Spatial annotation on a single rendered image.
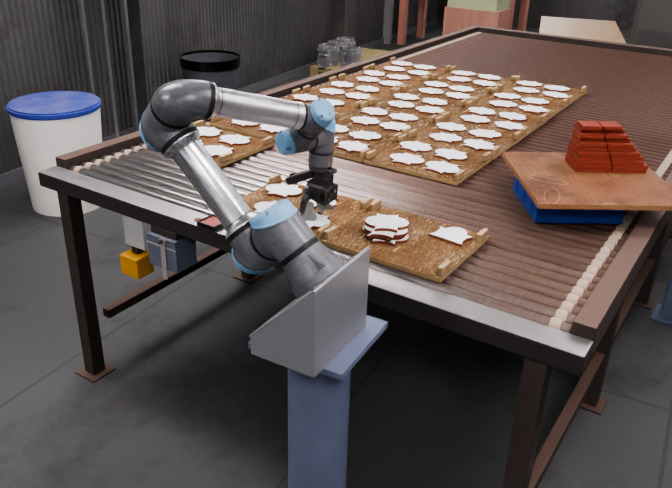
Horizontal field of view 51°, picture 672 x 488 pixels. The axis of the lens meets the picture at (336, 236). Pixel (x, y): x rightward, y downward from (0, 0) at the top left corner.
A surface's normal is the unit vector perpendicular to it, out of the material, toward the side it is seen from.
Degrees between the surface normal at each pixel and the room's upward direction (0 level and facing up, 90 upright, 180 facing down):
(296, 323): 90
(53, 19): 90
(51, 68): 90
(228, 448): 0
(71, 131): 94
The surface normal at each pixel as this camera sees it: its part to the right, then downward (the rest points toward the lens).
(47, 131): 0.13, 0.49
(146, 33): 0.88, 0.22
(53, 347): 0.03, -0.90
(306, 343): -0.50, 0.37
